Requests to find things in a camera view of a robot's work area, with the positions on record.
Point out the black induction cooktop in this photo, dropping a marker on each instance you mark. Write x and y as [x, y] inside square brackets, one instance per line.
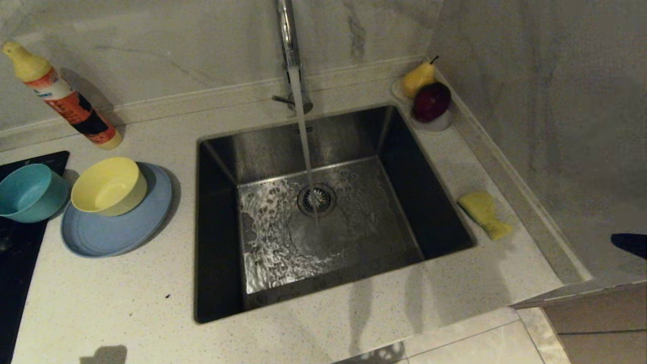
[15, 263]

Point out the yellow sponge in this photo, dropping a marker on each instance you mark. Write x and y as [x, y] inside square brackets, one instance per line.
[480, 210]

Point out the chrome faucet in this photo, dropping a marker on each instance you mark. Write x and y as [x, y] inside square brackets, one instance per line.
[287, 35]

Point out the stainless steel sink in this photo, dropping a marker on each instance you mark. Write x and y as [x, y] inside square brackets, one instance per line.
[434, 212]

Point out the teal plastic bowl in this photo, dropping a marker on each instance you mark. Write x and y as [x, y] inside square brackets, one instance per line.
[30, 194]

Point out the metal sink drain strainer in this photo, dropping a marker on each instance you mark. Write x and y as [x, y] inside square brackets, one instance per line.
[323, 199]

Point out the orange-label dish soap bottle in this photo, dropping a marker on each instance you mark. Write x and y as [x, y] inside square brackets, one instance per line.
[71, 106]

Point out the white fruit dish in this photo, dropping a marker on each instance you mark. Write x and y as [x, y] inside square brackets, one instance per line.
[434, 127]

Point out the yellow pear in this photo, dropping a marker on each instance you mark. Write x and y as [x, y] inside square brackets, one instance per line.
[417, 80]

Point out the light blue plate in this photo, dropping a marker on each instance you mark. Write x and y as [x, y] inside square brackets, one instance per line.
[116, 235]

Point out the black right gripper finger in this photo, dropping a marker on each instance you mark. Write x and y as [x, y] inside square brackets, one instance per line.
[634, 243]

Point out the dark red apple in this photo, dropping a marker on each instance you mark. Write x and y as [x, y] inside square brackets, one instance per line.
[431, 101]

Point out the yellow plastic bowl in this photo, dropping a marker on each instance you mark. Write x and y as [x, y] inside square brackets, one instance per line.
[108, 187]

